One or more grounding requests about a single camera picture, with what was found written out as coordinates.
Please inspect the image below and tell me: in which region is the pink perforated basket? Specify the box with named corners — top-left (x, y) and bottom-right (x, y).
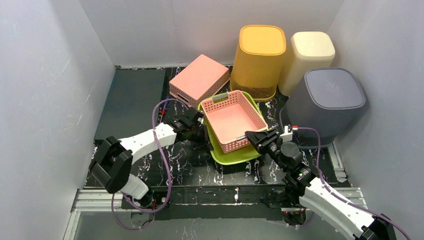
top-left (169, 54), bottom-right (230, 107)
top-left (199, 90), bottom-right (268, 154)

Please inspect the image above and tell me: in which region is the grey slatted waste bin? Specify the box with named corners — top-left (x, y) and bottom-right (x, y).
top-left (279, 67), bottom-right (366, 150)

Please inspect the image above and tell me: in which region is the orange slatted waste bin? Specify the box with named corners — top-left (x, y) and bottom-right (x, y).
top-left (230, 25), bottom-right (287, 102)

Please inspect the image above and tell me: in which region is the cream bin liner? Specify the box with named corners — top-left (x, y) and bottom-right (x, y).
top-left (277, 31), bottom-right (336, 97)

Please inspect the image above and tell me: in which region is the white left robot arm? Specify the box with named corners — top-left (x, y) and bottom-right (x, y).
top-left (88, 107), bottom-right (212, 200)

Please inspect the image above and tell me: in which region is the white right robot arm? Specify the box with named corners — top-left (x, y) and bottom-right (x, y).
top-left (245, 125), bottom-right (396, 240)

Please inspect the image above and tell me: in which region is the blue red screwdriver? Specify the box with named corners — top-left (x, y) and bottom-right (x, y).
top-left (161, 99), bottom-right (170, 117)

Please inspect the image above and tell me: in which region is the dark grey flat box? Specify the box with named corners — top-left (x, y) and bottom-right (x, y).
top-left (94, 69), bottom-right (166, 141)

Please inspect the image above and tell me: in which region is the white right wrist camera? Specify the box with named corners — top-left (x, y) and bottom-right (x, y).
top-left (279, 125), bottom-right (298, 143)

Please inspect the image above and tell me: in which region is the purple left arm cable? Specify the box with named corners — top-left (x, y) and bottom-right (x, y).
top-left (110, 98), bottom-right (190, 232)

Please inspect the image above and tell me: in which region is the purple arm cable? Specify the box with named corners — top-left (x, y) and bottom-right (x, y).
top-left (291, 126), bottom-right (412, 240)
top-left (110, 98), bottom-right (190, 232)

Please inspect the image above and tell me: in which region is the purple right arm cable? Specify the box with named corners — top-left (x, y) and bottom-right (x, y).
top-left (291, 126), bottom-right (412, 240)

